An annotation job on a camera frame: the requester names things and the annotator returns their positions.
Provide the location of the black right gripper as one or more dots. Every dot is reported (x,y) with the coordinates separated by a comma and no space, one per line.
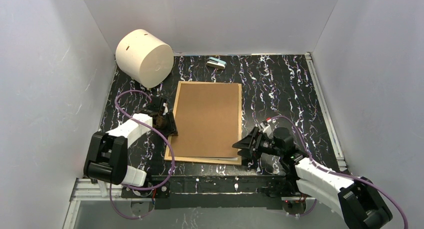
(255,143)

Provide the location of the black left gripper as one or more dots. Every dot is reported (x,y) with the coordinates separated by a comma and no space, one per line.
(164,122)

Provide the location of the cat and books photo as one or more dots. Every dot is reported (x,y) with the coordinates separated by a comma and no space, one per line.
(206,160)

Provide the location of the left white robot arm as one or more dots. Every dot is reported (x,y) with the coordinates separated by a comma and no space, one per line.
(107,156)

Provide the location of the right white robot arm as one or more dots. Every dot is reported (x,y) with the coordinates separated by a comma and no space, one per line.
(359,204)

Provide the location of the large white cylinder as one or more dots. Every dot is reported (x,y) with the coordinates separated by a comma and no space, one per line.
(145,58)

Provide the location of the teal white stapler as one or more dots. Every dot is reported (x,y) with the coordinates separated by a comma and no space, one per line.
(216,63)

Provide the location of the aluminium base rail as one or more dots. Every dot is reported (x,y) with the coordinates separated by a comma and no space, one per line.
(188,202)

